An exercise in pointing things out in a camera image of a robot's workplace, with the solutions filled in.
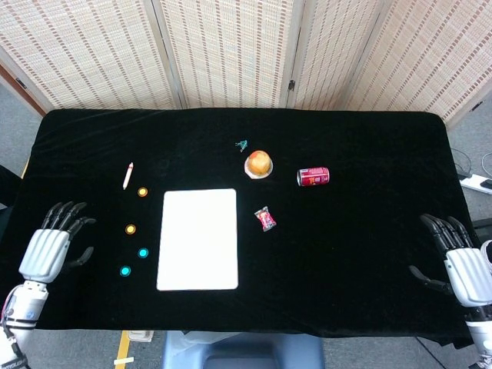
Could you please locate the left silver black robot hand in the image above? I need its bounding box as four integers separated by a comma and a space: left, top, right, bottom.
18, 201, 97, 284

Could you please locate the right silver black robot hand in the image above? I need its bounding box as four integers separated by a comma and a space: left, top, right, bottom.
408, 213, 492, 308

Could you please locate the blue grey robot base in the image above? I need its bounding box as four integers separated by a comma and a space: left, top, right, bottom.
161, 331, 326, 369

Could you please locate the white power strip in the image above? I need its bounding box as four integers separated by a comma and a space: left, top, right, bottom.
460, 173, 492, 195

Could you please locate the white pen with red tip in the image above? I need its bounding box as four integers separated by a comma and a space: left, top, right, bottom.
122, 161, 135, 191

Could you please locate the yellow floor tape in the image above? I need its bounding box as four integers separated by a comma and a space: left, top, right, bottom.
115, 330, 131, 369

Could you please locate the black velvet tablecloth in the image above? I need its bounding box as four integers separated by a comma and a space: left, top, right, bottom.
0, 108, 481, 349

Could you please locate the white magnetic board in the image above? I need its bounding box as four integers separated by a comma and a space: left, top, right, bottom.
156, 188, 239, 292

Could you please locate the red soda can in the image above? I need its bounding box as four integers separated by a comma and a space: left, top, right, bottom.
296, 166, 331, 188

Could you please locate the woven bamboo screen panel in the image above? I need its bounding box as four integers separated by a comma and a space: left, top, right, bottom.
286, 0, 389, 112
0, 0, 185, 116
151, 0, 307, 110
344, 0, 492, 128

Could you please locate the red wrapped candy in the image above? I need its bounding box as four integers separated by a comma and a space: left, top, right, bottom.
253, 206, 278, 233

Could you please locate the orange fruit jelly cup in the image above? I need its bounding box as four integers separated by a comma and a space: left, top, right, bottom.
244, 150, 274, 181

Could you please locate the black floor cable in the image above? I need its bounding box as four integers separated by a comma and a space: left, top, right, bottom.
450, 148, 473, 178

